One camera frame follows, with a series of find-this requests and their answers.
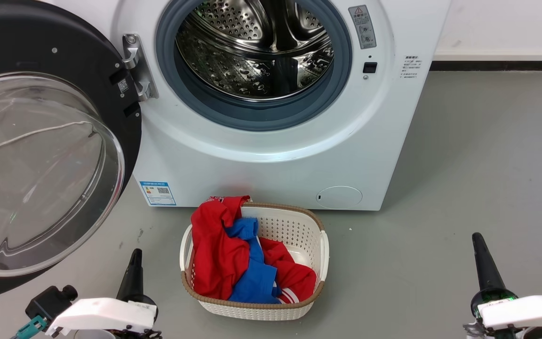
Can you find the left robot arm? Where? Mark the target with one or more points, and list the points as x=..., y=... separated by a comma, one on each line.
x=134, y=335

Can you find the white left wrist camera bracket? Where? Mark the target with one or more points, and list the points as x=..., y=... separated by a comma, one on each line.
x=106, y=315

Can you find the red garment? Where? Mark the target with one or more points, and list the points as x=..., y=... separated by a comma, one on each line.
x=214, y=263

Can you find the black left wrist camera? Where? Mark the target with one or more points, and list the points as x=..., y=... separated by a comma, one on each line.
x=47, y=303

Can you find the grey warning sticker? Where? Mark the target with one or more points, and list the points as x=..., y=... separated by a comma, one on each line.
x=362, y=26

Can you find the blue garment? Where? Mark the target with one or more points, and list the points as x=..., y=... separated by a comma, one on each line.
x=254, y=282

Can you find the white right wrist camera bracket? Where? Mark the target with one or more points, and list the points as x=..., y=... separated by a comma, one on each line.
x=530, y=310

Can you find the small black text sticker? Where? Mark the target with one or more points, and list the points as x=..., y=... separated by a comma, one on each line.
x=410, y=67

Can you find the round white filter cover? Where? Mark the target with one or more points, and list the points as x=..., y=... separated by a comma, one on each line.
x=339, y=197

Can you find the blue energy label sticker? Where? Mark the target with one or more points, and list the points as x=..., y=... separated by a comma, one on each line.
x=157, y=194

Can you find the perforated steel washer drum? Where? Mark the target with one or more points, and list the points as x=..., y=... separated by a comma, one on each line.
x=224, y=61

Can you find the black door latch slot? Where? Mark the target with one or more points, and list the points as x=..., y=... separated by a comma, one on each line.
x=370, y=67

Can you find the small QR code sticker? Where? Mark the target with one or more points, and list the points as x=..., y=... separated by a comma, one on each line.
x=123, y=85

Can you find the black round glass washer door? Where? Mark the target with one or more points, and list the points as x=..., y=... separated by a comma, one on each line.
x=64, y=42

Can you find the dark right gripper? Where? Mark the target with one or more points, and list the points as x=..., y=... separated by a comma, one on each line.
x=492, y=295

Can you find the cream perforated laundry basket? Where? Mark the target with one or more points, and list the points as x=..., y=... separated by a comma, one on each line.
x=299, y=230

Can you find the silver metal door hinge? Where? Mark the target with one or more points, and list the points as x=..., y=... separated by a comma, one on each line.
x=141, y=70

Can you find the white front-load washing machine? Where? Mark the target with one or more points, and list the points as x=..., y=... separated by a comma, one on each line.
x=252, y=174

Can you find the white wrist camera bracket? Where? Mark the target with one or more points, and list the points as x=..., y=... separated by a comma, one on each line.
x=106, y=315
x=530, y=310

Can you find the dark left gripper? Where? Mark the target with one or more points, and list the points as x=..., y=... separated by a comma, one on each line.
x=148, y=301

